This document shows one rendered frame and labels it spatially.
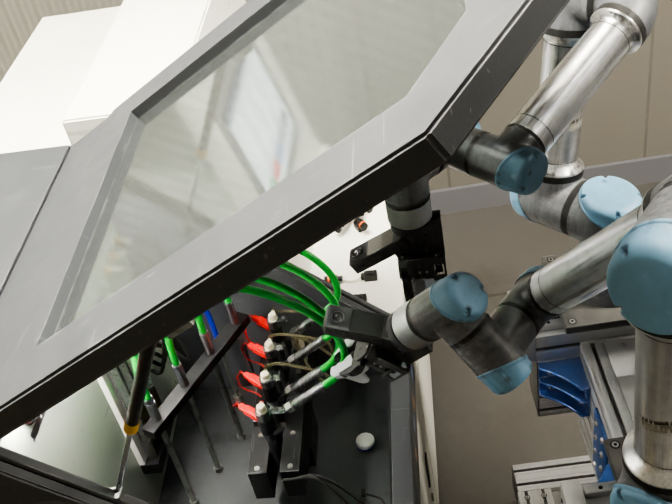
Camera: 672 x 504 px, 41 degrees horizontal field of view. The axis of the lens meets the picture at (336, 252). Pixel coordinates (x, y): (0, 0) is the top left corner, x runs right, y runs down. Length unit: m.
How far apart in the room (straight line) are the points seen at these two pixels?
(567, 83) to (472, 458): 1.67
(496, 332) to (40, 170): 0.88
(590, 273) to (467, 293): 0.17
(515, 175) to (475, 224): 2.36
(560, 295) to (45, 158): 0.97
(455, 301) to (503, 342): 0.10
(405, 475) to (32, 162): 0.91
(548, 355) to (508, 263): 1.63
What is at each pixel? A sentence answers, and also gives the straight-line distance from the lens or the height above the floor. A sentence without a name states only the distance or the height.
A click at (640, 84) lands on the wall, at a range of 3.68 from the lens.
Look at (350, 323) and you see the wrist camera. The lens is 1.42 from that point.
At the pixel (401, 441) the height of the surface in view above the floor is 0.95.
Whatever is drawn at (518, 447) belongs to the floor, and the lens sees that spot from 2.92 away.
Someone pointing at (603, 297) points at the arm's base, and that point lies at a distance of 1.83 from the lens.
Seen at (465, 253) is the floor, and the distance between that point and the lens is 3.59.
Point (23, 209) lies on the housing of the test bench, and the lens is 1.63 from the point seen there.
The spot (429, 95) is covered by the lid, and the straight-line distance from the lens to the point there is 0.86.
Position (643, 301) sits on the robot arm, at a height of 1.61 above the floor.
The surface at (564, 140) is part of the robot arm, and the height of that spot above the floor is 1.35.
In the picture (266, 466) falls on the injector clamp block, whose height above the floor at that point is 0.98.
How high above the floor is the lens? 2.32
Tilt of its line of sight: 39 degrees down
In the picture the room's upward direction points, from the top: 12 degrees counter-clockwise
